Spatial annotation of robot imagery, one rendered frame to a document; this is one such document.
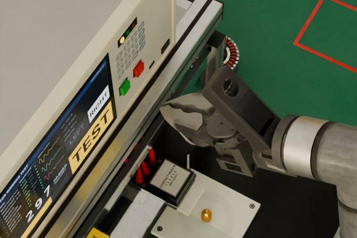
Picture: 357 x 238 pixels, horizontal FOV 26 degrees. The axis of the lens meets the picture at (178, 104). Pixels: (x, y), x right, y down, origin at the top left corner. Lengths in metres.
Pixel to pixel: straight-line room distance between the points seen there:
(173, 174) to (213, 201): 0.12
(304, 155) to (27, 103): 0.34
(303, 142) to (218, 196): 0.54
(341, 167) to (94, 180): 0.37
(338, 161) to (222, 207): 0.57
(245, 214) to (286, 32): 0.46
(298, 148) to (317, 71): 0.73
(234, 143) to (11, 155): 0.28
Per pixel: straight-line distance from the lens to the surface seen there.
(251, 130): 0.97
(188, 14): 1.27
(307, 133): 0.95
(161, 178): 1.38
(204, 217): 1.43
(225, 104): 0.95
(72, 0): 1.04
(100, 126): 1.10
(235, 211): 1.46
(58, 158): 1.02
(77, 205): 1.10
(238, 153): 1.01
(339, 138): 0.93
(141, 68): 1.12
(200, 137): 1.01
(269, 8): 1.75
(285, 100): 1.62
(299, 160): 0.95
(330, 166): 0.93
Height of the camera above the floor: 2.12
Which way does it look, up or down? 59 degrees down
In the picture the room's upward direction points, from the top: straight up
